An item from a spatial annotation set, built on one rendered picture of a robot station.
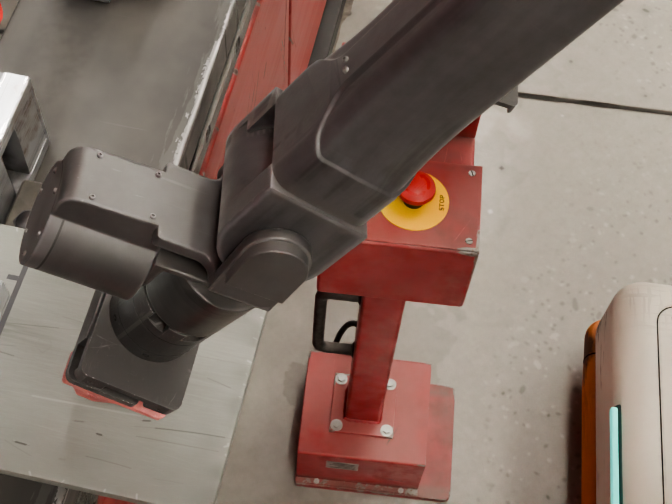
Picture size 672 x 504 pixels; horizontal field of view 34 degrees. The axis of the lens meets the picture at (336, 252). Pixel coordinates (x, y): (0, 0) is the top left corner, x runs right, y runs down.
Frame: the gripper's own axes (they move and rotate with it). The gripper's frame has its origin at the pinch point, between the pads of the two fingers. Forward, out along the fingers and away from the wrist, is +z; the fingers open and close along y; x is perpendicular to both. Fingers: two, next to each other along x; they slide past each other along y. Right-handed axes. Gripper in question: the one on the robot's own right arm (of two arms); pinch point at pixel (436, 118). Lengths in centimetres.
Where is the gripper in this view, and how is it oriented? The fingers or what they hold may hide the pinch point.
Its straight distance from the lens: 116.9
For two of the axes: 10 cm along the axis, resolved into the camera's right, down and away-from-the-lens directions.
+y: -9.5, -2.4, -2.2
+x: -1.0, 8.6, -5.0
